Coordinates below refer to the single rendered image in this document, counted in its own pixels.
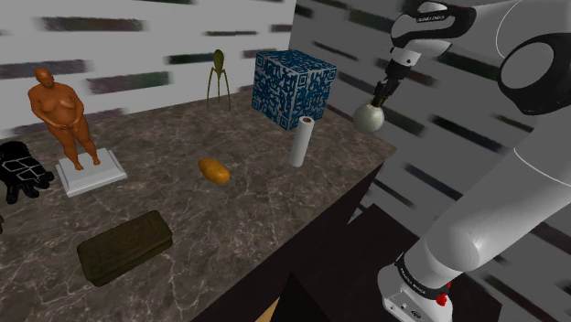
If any olive three-legged juicer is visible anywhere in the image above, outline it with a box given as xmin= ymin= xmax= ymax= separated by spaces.
xmin=206 ymin=48 xmax=232 ymax=113

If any blue white patterned cube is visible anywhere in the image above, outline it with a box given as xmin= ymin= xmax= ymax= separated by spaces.
xmin=251 ymin=48 xmax=339 ymax=132

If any white round ball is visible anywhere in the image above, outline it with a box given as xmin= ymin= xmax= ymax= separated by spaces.
xmin=352 ymin=102 xmax=386 ymax=134

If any dark olive rectangular box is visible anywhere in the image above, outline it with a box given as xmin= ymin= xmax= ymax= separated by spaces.
xmin=76 ymin=209 xmax=174 ymax=288

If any brown potato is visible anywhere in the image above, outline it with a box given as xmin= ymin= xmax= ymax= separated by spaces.
xmin=198 ymin=157 xmax=232 ymax=186

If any white paper roll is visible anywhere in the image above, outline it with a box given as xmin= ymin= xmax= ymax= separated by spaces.
xmin=288 ymin=115 xmax=316 ymax=168

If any black toy figure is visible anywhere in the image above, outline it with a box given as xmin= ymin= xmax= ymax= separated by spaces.
xmin=0 ymin=140 xmax=56 ymax=205

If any orange figure on white base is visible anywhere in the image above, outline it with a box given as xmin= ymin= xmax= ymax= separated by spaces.
xmin=27 ymin=67 xmax=129 ymax=199

